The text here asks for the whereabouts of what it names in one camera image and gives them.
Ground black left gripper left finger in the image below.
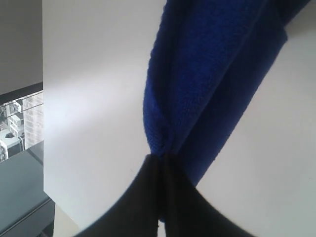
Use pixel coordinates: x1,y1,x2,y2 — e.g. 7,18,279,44
77,155,159,237

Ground blue towel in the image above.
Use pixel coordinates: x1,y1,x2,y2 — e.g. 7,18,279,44
143,0,306,184

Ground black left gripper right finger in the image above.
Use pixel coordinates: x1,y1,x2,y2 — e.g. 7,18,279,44
160,155,249,237

